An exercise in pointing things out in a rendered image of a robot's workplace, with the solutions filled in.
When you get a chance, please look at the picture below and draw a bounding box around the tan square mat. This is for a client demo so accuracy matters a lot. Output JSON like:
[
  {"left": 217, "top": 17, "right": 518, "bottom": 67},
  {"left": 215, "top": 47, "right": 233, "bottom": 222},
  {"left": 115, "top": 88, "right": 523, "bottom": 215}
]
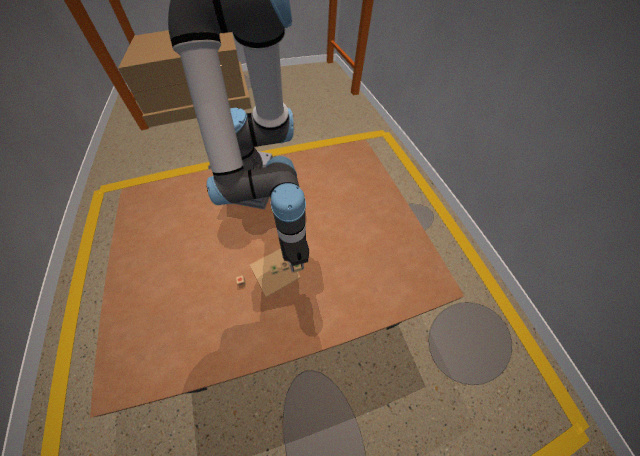
[{"left": 250, "top": 249, "right": 300, "bottom": 297}]

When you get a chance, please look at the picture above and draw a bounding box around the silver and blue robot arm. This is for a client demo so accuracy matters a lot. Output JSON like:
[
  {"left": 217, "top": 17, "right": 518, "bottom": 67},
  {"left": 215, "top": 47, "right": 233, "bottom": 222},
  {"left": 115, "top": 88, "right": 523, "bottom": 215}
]
[{"left": 168, "top": 0, "right": 306, "bottom": 235}]

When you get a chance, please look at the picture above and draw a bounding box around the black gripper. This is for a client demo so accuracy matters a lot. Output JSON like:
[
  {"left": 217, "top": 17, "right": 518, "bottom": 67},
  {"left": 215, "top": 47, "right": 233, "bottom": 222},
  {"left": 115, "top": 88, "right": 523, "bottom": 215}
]
[{"left": 277, "top": 223, "right": 309, "bottom": 272}]

